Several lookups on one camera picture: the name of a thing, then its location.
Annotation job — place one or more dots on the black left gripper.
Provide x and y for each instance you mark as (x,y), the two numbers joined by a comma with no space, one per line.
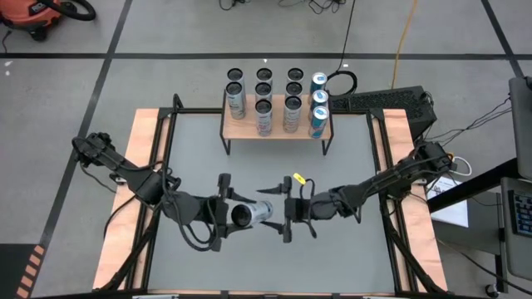
(214,212)

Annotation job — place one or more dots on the white paper sheet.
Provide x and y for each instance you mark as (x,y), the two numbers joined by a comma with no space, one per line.
(455,212)

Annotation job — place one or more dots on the black caster wheel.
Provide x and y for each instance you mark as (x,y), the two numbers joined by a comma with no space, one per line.
(492,290)

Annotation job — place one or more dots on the Celsius can orange print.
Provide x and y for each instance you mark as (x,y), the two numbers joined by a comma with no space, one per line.
(295,74)

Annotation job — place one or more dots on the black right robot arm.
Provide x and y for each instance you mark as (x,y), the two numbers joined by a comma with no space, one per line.
(386,178)

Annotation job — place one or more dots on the black stand bar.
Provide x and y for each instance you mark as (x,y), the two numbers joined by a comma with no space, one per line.
(478,182)

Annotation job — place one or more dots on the Celsius can yellow label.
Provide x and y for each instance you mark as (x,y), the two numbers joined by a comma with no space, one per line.
(292,114)

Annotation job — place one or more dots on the wooden shelf black legs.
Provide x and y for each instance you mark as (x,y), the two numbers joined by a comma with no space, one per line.
(245,126)

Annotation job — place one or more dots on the silver aluminium bar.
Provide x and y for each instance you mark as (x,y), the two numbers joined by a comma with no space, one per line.
(380,297)
(156,297)

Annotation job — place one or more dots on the grey console with keypad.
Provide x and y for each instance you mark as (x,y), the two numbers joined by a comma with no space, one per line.
(519,212)

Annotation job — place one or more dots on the orange shop vacuum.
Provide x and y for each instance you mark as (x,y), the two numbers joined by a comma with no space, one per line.
(29,12)

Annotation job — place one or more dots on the grey monitor back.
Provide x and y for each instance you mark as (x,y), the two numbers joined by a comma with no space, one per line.
(521,124)

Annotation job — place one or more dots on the yellow tape tag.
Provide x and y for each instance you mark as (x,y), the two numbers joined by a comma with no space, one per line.
(299,178)

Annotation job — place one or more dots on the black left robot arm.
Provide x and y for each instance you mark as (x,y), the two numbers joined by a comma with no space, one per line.
(141,182)

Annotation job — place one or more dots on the blue silver Red Bull can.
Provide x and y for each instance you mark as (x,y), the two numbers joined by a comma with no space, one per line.
(318,79)
(319,98)
(318,122)

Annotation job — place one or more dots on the black mat orange stripes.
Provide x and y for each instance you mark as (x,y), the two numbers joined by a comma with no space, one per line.
(16,266)

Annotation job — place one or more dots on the white Celsius can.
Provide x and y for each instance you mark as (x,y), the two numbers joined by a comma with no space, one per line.
(235,101)
(294,88)

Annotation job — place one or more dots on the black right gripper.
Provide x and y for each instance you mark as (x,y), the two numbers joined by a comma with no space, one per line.
(307,207)

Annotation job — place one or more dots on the black computer tower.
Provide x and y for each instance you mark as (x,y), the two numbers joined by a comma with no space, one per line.
(395,104)

